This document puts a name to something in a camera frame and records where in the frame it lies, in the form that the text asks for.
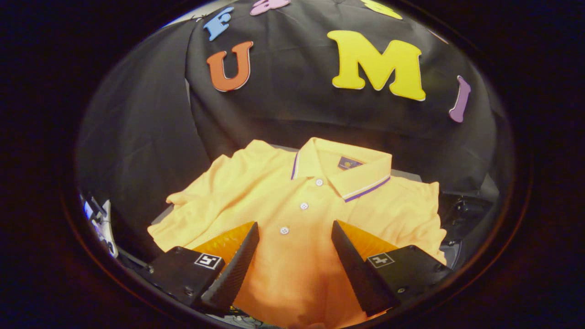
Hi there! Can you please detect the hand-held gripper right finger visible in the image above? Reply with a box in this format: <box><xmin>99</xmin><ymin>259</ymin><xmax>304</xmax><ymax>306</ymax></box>
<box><xmin>331</xmin><ymin>220</ymin><xmax>454</xmax><ymax>317</ymax></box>

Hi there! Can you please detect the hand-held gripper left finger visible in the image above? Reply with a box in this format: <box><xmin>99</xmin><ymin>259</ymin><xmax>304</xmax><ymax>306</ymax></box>
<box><xmin>137</xmin><ymin>222</ymin><xmax>260</xmax><ymax>316</ymax></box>

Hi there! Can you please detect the yellow polo shirt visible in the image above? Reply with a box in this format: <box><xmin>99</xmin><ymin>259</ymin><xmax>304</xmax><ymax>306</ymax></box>
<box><xmin>147</xmin><ymin>137</ymin><xmax>447</xmax><ymax>329</ymax></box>

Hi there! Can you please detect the white and blue device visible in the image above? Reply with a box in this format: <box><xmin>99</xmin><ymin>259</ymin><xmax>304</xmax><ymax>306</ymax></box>
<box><xmin>82</xmin><ymin>194</ymin><xmax>119</xmax><ymax>259</ymax></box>

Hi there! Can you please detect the thin black cable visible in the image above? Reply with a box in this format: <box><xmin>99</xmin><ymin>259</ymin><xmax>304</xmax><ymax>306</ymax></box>
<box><xmin>219</xmin><ymin>306</ymin><xmax>275</xmax><ymax>329</ymax></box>

